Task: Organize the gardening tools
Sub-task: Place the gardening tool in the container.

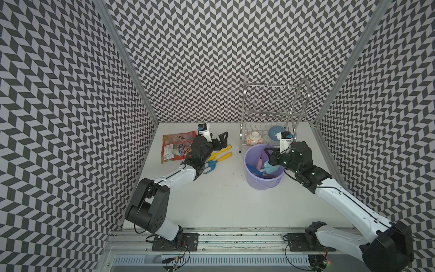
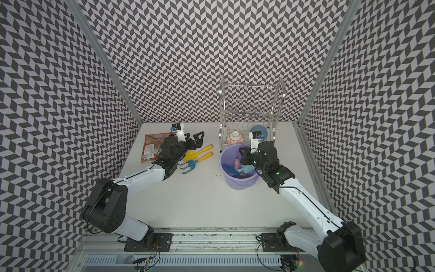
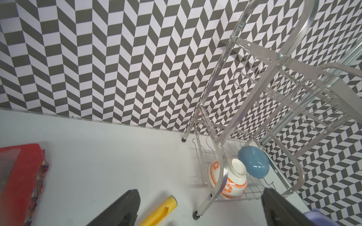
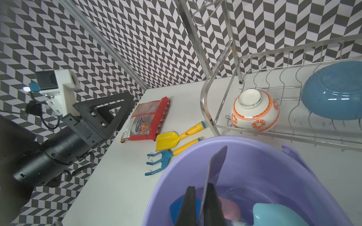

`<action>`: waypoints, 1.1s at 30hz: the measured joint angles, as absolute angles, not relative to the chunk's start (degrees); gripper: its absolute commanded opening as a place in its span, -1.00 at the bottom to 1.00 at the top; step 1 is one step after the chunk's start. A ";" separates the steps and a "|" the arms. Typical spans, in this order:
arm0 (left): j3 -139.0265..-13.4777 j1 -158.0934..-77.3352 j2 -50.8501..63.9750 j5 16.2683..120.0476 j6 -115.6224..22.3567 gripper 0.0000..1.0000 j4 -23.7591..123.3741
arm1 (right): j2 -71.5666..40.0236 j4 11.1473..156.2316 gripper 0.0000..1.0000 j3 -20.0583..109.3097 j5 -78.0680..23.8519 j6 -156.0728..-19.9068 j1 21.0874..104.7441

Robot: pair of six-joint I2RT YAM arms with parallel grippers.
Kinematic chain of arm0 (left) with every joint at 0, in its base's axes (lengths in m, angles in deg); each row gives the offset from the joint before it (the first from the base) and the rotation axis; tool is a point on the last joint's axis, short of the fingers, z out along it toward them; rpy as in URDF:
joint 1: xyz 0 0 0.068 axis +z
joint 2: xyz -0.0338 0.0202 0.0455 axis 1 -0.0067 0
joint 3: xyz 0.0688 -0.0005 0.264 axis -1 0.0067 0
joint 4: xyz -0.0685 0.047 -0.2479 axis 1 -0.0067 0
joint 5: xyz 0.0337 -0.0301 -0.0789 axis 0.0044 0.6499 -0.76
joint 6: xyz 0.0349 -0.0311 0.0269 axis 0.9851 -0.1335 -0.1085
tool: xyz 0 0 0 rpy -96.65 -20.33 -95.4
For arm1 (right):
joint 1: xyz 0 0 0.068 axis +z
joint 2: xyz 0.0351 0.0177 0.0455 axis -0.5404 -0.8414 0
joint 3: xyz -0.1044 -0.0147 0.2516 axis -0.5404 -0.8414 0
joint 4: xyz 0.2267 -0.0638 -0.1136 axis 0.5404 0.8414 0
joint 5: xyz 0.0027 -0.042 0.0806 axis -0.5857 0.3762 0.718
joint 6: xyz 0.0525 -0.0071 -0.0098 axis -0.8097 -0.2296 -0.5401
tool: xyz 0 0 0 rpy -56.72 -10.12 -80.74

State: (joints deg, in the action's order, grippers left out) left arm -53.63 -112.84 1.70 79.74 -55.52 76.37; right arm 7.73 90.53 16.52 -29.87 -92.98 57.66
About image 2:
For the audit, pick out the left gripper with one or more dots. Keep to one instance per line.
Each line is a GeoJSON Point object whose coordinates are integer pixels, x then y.
{"type": "Point", "coordinates": [198, 143]}

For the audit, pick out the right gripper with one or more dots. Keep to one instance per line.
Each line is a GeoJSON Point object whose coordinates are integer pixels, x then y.
{"type": "Point", "coordinates": [245, 156]}

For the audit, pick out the light blue plastic shovel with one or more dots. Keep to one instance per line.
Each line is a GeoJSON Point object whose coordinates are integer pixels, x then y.
{"type": "Point", "coordinates": [246, 169]}

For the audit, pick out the blue trowel wooden handle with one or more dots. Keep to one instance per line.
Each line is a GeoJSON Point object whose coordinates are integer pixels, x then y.
{"type": "Point", "coordinates": [232, 172]}

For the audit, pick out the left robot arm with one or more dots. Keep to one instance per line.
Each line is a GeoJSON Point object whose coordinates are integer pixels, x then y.
{"type": "Point", "coordinates": [105, 208]}

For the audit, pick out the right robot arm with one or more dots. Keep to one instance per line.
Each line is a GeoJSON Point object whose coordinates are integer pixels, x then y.
{"type": "Point", "coordinates": [336, 244]}

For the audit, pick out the yellow toy shovel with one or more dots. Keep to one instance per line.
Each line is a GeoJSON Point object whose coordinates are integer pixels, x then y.
{"type": "Point", "coordinates": [191, 155]}

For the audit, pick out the purple plastic bucket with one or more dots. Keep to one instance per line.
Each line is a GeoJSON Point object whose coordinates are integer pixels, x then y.
{"type": "Point", "coordinates": [228, 156]}

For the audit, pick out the blue ceramic bowl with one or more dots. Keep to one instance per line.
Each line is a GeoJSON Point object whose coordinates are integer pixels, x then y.
{"type": "Point", "coordinates": [262, 129]}

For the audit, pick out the red white patterned bowl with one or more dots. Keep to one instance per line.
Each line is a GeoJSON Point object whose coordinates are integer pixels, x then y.
{"type": "Point", "coordinates": [235, 137]}

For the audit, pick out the red candy bag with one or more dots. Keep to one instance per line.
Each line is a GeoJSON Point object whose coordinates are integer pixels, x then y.
{"type": "Point", "coordinates": [151, 146]}

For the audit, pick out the metal dish rack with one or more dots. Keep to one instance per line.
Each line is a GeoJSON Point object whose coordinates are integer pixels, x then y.
{"type": "Point", "coordinates": [244, 106]}

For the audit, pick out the blue fork yellow handle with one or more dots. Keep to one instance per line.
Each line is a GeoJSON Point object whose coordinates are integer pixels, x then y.
{"type": "Point", "coordinates": [191, 164]}

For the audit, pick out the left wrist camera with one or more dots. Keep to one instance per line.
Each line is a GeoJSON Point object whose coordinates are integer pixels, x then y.
{"type": "Point", "coordinates": [178, 130]}

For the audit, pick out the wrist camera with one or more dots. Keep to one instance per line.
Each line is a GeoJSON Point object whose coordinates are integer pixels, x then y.
{"type": "Point", "coordinates": [178, 130]}
{"type": "Point", "coordinates": [256, 137]}

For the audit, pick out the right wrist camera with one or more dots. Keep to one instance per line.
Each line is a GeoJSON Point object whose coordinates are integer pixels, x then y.
{"type": "Point", "coordinates": [256, 137]}

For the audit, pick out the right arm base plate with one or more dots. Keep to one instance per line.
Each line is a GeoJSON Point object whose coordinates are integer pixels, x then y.
{"type": "Point", "coordinates": [270, 243]}

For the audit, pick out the aluminium front rail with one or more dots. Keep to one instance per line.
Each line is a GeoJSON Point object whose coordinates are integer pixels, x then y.
{"type": "Point", "coordinates": [188, 241]}

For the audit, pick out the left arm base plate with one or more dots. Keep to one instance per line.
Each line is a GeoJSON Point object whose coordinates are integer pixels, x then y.
{"type": "Point", "coordinates": [160, 241]}

